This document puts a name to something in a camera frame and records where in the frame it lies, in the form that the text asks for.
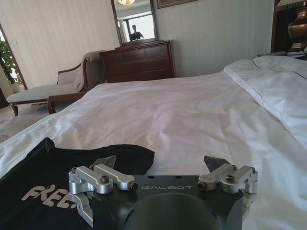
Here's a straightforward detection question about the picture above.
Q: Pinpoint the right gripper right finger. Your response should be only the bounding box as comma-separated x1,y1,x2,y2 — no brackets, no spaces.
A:
198,155,259,214

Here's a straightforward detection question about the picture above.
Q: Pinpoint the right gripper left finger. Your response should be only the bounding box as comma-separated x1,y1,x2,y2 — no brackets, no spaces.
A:
68,155,139,227

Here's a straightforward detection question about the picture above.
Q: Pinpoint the bed with white sheet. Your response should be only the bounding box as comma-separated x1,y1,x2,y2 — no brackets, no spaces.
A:
0,58,307,230

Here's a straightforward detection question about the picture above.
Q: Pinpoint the black t-shirt with pale print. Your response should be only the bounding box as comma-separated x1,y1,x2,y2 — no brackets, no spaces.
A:
0,137,155,230

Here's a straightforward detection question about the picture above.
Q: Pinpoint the beige chaise longue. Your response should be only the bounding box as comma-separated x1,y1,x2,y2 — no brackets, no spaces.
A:
6,51,103,117

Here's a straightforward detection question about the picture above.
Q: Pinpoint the dark wooden dresser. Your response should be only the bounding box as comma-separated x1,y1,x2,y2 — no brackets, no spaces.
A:
99,40,177,84

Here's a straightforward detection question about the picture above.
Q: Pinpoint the white pillow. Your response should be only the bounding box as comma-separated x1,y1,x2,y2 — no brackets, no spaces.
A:
252,55,307,79

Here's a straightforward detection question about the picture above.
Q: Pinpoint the person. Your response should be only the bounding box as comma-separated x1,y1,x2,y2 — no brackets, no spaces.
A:
129,24,144,41

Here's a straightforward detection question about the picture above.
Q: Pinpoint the green potted plant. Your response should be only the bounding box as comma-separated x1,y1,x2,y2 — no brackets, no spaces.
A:
0,39,20,85

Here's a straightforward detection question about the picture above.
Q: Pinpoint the wood-framed mirror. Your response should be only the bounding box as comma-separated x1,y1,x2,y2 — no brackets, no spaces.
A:
110,0,159,46

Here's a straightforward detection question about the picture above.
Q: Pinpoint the brass table lamp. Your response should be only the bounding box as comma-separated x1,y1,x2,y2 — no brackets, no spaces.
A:
275,0,307,53

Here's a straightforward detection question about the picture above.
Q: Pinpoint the framed wall picture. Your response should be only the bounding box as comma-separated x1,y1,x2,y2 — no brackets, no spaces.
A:
157,0,201,10

